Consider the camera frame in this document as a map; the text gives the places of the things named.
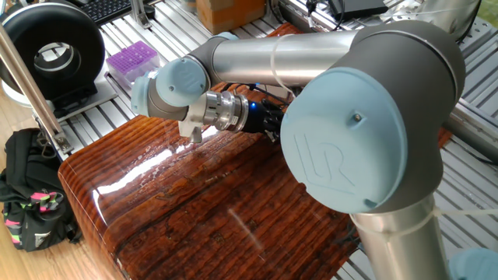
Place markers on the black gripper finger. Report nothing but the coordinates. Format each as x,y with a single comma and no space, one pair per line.
275,128
278,110

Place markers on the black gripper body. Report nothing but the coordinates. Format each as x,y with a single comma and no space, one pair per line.
258,116

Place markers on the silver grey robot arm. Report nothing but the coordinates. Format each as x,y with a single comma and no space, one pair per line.
350,136

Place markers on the purple pipette tip box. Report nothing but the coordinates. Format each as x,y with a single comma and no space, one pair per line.
132,58

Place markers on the brown cardboard box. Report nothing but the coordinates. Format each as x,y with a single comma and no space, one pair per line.
229,15

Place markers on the glossy wood grain board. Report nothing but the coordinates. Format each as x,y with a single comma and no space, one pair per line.
175,194

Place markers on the black flat device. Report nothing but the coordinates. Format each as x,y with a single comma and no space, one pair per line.
358,8

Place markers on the black keyboard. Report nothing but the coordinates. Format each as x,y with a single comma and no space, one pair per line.
105,9

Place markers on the grey flat base plate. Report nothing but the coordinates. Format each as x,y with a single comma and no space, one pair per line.
105,97

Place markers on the short aluminium bracket post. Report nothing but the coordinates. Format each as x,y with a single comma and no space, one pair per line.
138,13

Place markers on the aluminium frame post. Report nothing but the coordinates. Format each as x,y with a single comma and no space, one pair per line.
29,87

